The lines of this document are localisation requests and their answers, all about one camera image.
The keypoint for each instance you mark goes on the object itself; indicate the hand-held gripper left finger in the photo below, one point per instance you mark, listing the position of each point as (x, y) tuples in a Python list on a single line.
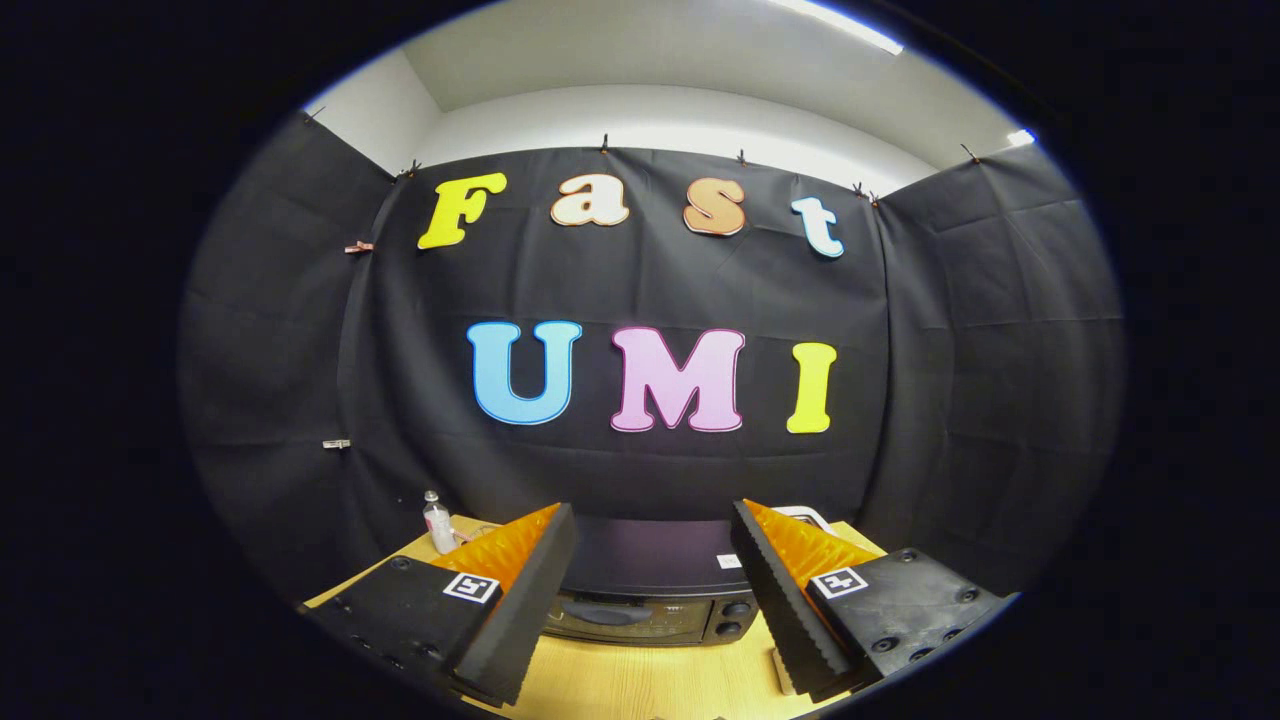
[(530, 610)]

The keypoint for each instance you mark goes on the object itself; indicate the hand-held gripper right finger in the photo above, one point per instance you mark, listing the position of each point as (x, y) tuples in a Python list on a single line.
[(780, 600)]

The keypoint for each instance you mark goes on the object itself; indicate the black toaster oven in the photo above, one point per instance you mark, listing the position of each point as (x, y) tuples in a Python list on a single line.
[(650, 550)]

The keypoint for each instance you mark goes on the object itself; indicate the white toaster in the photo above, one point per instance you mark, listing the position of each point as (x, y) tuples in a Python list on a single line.
[(812, 517)]

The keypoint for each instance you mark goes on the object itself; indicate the white rectangular dish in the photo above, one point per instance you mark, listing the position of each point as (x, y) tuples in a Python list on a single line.
[(782, 675)]

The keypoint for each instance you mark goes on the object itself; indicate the clear glass container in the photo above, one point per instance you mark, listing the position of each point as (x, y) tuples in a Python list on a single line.
[(482, 530)]

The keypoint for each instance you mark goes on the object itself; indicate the clear plastic bottle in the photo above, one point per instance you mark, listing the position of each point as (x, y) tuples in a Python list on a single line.
[(438, 525)]

